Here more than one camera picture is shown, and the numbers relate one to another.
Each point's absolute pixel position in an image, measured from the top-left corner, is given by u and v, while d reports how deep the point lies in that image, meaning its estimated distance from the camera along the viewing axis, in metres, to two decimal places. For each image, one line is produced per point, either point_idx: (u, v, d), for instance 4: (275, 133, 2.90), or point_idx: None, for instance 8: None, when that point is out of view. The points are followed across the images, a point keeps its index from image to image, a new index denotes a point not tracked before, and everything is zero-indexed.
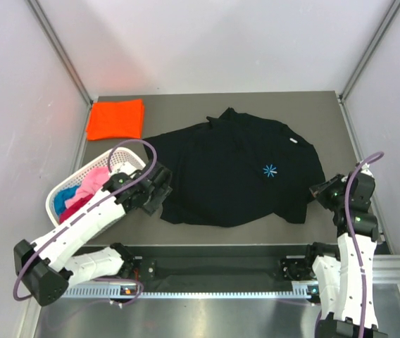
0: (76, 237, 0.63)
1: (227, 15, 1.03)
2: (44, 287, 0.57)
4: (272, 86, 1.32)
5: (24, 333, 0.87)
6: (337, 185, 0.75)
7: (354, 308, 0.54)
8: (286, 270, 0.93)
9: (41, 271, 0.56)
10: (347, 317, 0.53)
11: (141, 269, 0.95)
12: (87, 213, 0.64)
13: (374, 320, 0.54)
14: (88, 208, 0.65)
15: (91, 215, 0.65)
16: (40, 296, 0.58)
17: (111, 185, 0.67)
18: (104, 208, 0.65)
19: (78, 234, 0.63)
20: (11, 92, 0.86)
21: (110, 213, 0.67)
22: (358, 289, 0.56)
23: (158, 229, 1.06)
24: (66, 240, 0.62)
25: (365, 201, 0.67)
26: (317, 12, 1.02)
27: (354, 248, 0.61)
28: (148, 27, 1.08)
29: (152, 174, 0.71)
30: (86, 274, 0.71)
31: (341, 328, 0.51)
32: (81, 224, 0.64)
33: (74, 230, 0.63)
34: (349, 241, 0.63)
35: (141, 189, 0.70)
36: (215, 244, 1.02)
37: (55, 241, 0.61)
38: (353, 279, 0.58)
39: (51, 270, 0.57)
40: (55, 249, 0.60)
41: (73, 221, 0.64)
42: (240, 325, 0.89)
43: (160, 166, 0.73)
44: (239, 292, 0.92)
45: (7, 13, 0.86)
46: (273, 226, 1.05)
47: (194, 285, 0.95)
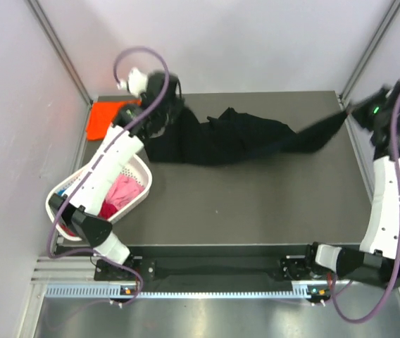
0: (103, 179, 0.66)
1: (227, 16, 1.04)
2: (87, 229, 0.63)
4: (272, 86, 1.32)
5: (24, 333, 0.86)
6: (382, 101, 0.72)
7: (386, 239, 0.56)
8: (286, 270, 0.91)
9: (79, 216, 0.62)
10: (377, 249, 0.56)
11: (141, 269, 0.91)
12: (105, 155, 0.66)
13: None
14: (104, 149, 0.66)
15: (110, 155, 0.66)
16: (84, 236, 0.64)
17: (120, 120, 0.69)
18: (120, 146, 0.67)
19: (103, 175, 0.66)
20: (11, 92, 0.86)
21: (127, 150, 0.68)
22: (394, 220, 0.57)
23: (157, 229, 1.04)
24: (93, 184, 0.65)
25: None
26: (317, 12, 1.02)
27: (393, 175, 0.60)
28: (148, 25, 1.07)
29: (153, 91, 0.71)
30: (105, 248, 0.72)
31: (369, 260, 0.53)
32: (103, 165, 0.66)
33: (97, 173, 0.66)
34: (389, 164, 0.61)
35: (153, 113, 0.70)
36: (213, 244, 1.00)
37: (84, 187, 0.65)
38: (388, 211, 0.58)
39: (88, 215, 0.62)
40: (86, 194, 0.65)
41: (93, 166, 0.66)
42: (240, 325, 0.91)
43: (155, 80, 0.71)
44: (239, 292, 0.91)
45: (8, 12, 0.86)
46: (274, 227, 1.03)
47: (194, 284, 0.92)
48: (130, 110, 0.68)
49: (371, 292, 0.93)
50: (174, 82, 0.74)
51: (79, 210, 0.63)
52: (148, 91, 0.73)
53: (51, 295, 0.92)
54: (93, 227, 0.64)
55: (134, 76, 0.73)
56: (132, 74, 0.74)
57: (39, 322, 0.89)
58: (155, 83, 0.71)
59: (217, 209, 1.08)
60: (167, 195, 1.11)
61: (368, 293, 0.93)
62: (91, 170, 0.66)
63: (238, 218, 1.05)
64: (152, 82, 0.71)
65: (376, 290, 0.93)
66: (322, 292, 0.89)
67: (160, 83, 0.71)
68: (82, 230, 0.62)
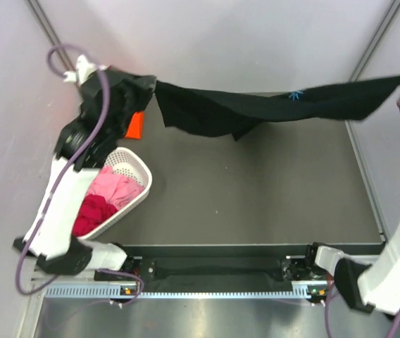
0: (58, 223, 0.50)
1: (227, 16, 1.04)
2: (58, 267, 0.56)
4: (272, 86, 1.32)
5: (24, 332, 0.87)
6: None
7: (384, 298, 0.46)
8: (286, 271, 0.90)
9: (42, 265, 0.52)
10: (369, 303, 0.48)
11: (141, 269, 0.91)
12: (54, 198, 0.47)
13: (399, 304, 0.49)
14: (49, 191, 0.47)
15: (60, 196, 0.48)
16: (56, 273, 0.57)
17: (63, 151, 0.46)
18: (66, 184, 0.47)
19: (57, 218, 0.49)
20: (11, 92, 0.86)
21: (80, 183, 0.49)
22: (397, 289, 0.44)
23: (155, 229, 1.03)
24: (48, 231, 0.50)
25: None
26: (317, 12, 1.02)
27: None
28: (147, 26, 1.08)
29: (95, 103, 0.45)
30: (97, 260, 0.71)
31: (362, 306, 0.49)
32: (54, 208, 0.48)
33: (51, 216, 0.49)
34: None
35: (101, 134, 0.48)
36: (208, 244, 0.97)
37: (39, 234, 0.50)
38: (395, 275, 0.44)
39: (51, 260, 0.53)
40: (45, 241, 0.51)
41: (44, 210, 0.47)
42: (240, 326, 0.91)
43: (87, 89, 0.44)
44: (239, 293, 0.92)
45: (8, 13, 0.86)
46: (275, 227, 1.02)
47: (194, 284, 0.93)
48: (71, 137, 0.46)
49: None
50: (117, 85, 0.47)
51: (40, 260, 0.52)
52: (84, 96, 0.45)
53: (51, 295, 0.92)
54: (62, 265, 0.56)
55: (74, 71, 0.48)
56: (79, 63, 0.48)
57: (38, 322, 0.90)
58: (90, 94, 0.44)
59: (217, 209, 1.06)
60: (167, 195, 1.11)
61: None
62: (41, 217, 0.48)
63: (239, 218, 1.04)
64: (86, 90, 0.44)
65: None
66: (322, 292, 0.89)
67: (95, 94, 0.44)
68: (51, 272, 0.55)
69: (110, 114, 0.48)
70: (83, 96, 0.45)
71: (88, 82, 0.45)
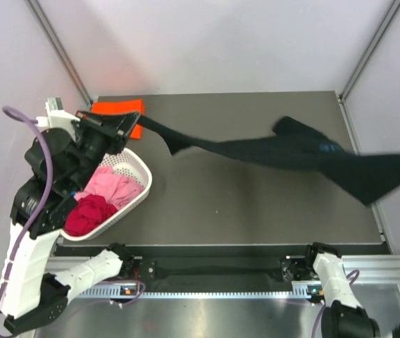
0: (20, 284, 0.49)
1: (227, 16, 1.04)
2: (28, 324, 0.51)
4: (272, 86, 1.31)
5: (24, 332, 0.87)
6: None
7: None
8: (286, 270, 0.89)
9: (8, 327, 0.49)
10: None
11: (141, 269, 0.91)
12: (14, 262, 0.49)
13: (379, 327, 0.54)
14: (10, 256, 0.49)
15: (18, 260, 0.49)
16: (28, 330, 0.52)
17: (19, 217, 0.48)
18: (25, 247, 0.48)
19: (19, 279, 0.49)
20: (11, 92, 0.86)
21: (38, 247, 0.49)
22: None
23: (157, 228, 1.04)
24: (14, 289, 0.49)
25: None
26: (317, 12, 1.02)
27: None
28: (147, 25, 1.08)
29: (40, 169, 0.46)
30: (83, 284, 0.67)
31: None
32: (17, 270, 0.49)
33: (16, 272, 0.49)
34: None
35: (57, 197, 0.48)
36: (210, 244, 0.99)
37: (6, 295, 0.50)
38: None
39: (17, 320, 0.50)
40: (11, 299, 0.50)
41: (5, 275, 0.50)
42: (239, 326, 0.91)
43: (34, 156, 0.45)
44: (241, 293, 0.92)
45: (8, 12, 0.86)
46: (277, 227, 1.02)
47: (194, 284, 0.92)
48: (24, 203, 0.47)
49: (371, 292, 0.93)
50: (64, 151, 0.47)
51: (7, 321, 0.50)
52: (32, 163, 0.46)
53: None
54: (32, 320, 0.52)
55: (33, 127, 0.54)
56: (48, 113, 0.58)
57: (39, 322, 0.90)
58: (35, 161, 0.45)
59: (217, 209, 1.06)
60: (167, 195, 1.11)
61: (368, 293, 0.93)
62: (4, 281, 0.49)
63: (239, 217, 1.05)
64: (32, 158, 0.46)
65: (379, 290, 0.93)
66: (322, 293, 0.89)
67: (40, 163, 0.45)
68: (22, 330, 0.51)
69: (63, 177, 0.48)
70: (30, 162, 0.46)
71: (33, 148, 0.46)
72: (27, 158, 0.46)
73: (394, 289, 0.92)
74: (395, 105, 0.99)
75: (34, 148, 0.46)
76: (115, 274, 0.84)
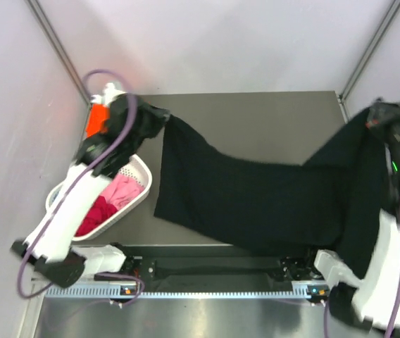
0: (63, 227, 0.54)
1: (227, 16, 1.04)
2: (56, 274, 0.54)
4: (272, 86, 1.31)
5: (24, 332, 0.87)
6: None
7: (375, 308, 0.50)
8: (286, 270, 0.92)
9: (41, 268, 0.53)
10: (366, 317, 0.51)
11: (141, 268, 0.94)
12: (66, 201, 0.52)
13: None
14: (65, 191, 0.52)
15: (73, 203, 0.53)
16: (53, 282, 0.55)
17: (82, 156, 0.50)
18: (81, 186, 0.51)
19: (66, 220, 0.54)
20: (12, 92, 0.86)
21: (94, 192, 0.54)
22: (391, 284, 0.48)
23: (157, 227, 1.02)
24: (53, 234, 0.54)
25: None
26: (317, 11, 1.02)
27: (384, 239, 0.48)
28: (148, 26, 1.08)
29: (117, 120, 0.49)
30: (95, 265, 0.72)
31: (360, 324, 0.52)
32: (66, 208, 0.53)
33: (60, 217, 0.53)
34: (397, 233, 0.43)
35: (122, 148, 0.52)
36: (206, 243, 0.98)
37: (45, 237, 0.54)
38: (389, 265, 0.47)
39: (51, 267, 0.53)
40: (48, 244, 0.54)
41: (55, 211, 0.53)
42: (239, 326, 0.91)
43: (117, 105, 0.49)
44: (239, 293, 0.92)
45: (8, 12, 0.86)
46: None
47: (194, 284, 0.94)
48: (91, 146, 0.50)
49: None
50: (142, 111, 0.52)
51: (39, 263, 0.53)
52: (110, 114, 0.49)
53: (51, 295, 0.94)
54: (60, 272, 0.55)
55: (109, 93, 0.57)
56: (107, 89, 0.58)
57: (39, 322, 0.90)
58: (116, 110, 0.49)
59: None
60: None
61: None
62: (53, 217, 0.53)
63: None
64: (117, 107, 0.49)
65: None
66: (322, 292, 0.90)
67: (122, 110, 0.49)
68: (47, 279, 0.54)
69: (133, 132, 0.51)
70: (110, 110, 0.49)
71: (115, 101, 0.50)
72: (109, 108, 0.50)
73: None
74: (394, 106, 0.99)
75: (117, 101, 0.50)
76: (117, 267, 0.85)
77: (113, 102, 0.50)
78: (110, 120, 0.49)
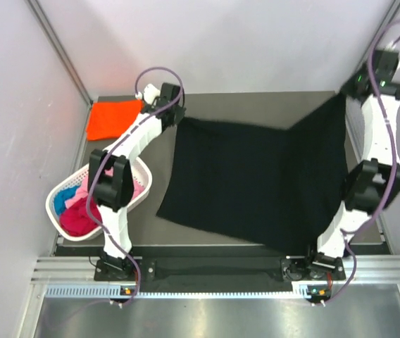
0: (136, 142, 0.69)
1: (227, 17, 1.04)
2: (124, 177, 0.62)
4: (272, 86, 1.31)
5: (24, 333, 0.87)
6: (384, 64, 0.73)
7: (382, 153, 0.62)
8: (286, 270, 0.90)
9: (121, 163, 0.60)
10: (373, 158, 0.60)
11: (141, 268, 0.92)
12: (139, 127, 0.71)
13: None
14: (139, 122, 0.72)
15: (142, 129, 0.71)
16: (120, 182, 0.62)
17: (147, 109, 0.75)
18: (150, 122, 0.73)
19: (136, 140, 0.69)
20: (11, 92, 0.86)
21: (153, 129, 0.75)
22: (384, 137, 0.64)
23: (158, 227, 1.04)
24: (130, 144, 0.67)
25: (388, 72, 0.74)
26: (317, 13, 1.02)
27: (378, 108, 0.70)
28: (148, 26, 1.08)
29: (168, 95, 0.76)
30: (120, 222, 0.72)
31: (370, 167, 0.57)
32: (139, 132, 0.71)
33: (134, 136, 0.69)
34: (374, 101, 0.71)
35: (170, 110, 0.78)
36: (215, 243, 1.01)
37: (122, 146, 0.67)
38: (379, 129, 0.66)
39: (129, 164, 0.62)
40: (124, 150, 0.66)
41: (131, 132, 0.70)
42: (240, 326, 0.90)
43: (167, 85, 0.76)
44: (240, 293, 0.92)
45: (8, 12, 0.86)
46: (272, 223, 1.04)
47: (194, 284, 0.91)
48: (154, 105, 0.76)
49: (370, 292, 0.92)
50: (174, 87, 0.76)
51: (122, 158, 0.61)
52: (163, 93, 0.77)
53: (51, 295, 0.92)
54: (127, 177, 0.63)
55: (148, 91, 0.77)
56: (147, 88, 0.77)
57: (39, 322, 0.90)
58: (169, 86, 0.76)
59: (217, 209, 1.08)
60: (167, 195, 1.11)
61: (368, 293, 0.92)
62: (130, 134, 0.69)
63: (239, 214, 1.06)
64: (167, 86, 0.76)
65: (379, 290, 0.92)
66: (322, 292, 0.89)
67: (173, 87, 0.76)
68: (119, 176, 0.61)
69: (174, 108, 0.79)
70: (165, 87, 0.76)
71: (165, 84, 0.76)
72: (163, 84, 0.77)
73: (394, 289, 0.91)
74: None
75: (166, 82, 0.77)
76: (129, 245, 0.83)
77: (164, 83, 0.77)
78: (163, 94, 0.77)
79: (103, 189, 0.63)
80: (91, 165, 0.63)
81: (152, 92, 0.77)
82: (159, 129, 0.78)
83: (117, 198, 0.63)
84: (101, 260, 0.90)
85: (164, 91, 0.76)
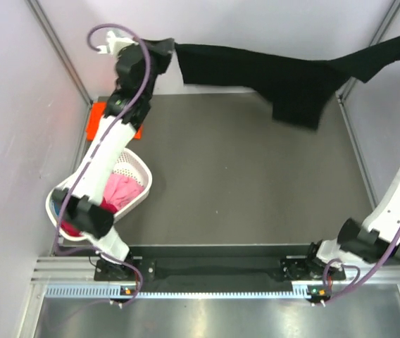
0: (101, 167, 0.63)
1: (227, 17, 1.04)
2: (94, 219, 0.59)
4: None
5: (24, 333, 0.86)
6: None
7: (391, 222, 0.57)
8: (286, 270, 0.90)
9: (86, 204, 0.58)
10: (374, 230, 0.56)
11: (141, 268, 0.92)
12: (101, 144, 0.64)
13: None
14: (101, 138, 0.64)
15: (106, 144, 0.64)
16: (91, 227, 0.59)
17: (111, 109, 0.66)
18: (115, 133, 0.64)
19: (101, 161, 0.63)
20: (12, 93, 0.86)
21: (122, 139, 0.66)
22: None
23: (158, 228, 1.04)
24: (94, 171, 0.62)
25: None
26: (317, 13, 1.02)
27: None
28: (148, 26, 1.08)
29: (129, 79, 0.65)
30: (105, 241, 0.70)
31: (365, 237, 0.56)
32: (102, 152, 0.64)
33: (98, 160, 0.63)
34: None
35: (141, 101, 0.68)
36: (213, 244, 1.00)
37: (84, 178, 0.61)
38: None
39: (94, 204, 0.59)
40: (89, 185, 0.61)
41: (91, 155, 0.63)
42: (240, 325, 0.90)
43: (124, 67, 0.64)
44: (240, 293, 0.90)
45: (8, 13, 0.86)
46: (273, 222, 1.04)
47: (194, 284, 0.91)
48: (117, 101, 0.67)
49: (371, 293, 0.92)
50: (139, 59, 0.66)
51: (84, 198, 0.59)
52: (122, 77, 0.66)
53: (51, 295, 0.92)
54: (100, 217, 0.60)
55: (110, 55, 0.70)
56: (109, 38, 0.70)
57: (39, 322, 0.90)
58: (125, 70, 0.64)
59: (218, 209, 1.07)
60: (167, 194, 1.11)
61: (368, 293, 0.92)
62: (91, 159, 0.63)
63: (239, 213, 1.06)
64: (125, 65, 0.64)
65: (379, 290, 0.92)
66: (322, 292, 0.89)
67: (129, 69, 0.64)
68: (88, 219, 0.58)
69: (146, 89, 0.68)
70: (120, 72, 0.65)
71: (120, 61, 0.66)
72: (117, 68, 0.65)
73: (394, 289, 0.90)
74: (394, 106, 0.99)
75: (121, 62, 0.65)
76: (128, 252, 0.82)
77: (122, 58, 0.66)
78: (121, 74, 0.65)
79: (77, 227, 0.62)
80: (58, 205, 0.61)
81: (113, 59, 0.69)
82: (132, 132, 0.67)
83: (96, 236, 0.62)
84: (101, 260, 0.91)
85: (120, 74, 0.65)
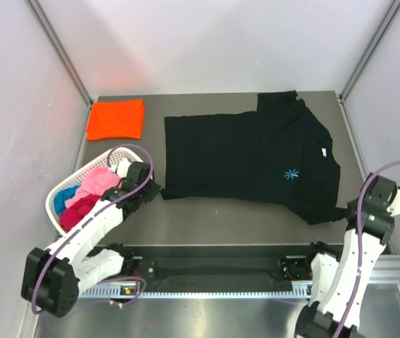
0: (88, 239, 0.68)
1: (227, 16, 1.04)
2: (63, 287, 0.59)
4: (272, 86, 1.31)
5: (24, 333, 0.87)
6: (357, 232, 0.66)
7: (339, 304, 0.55)
8: (286, 270, 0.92)
9: (61, 269, 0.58)
10: (328, 312, 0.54)
11: (141, 269, 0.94)
12: (95, 217, 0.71)
13: (356, 320, 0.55)
14: (95, 213, 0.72)
15: (98, 220, 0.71)
16: (58, 295, 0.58)
17: (108, 196, 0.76)
18: (108, 212, 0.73)
19: (89, 234, 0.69)
20: (11, 92, 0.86)
21: (113, 217, 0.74)
22: (348, 288, 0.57)
23: (157, 227, 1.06)
24: (77, 243, 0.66)
25: (383, 202, 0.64)
26: (317, 12, 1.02)
27: (356, 247, 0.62)
28: (148, 26, 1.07)
29: (134, 177, 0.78)
30: (92, 278, 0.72)
31: (320, 320, 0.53)
32: (91, 226, 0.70)
33: (86, 232, 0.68)
34: (355, 237, 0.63)
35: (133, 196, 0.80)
36: (212, 244, 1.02)
37: (70, 243, 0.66)
38: (346, 276, 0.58)
39: (72, 267, 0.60)
40: (70, 251, 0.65)
41: (83, 225, 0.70)
42: (240, 325, 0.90)
43: (133, 168, 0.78)
44: (240, 292, 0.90)
45: (7, 13, 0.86)
46: (274, 224, 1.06)
47: (194, 284, 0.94)
48: (117, 190, 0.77)
49: (372, 292, 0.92)
50: (144, 168, 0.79)
51: (63, 263, 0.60)
52: (128, 177, 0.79)
53: None
54: (69, 284, 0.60)
55: (122, 165, 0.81)
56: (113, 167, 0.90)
57: (39, 322, 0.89)
58: (136, 170, 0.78)
59: (217, 209, 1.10)
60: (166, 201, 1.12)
61: (369, 293, 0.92)
62: (81, 229, 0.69)
63: (238, 214, 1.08)
64: (134, 170, 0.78)
65: (379, 290, 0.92)
66: None
67: (138, 171, 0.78)
68: (58, 284, 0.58)
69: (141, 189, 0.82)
70: (132, 171, 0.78)
71: (133, 165, 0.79)
72: (130, 168, 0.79)
73: (394, 289, 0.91)
74: (394, 105, 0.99)
75: (135, 165, 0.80)
76: (117, 272, 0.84)
77: (132, 165, 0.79)
78: (128, 177, 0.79)
79: (41, 297, 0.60)
80: (29, 267, 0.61)
81: (125, 165, 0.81)
82: (120, 219, 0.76)
83: (55, 311, 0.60)
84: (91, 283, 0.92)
85: (128, 175, 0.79)
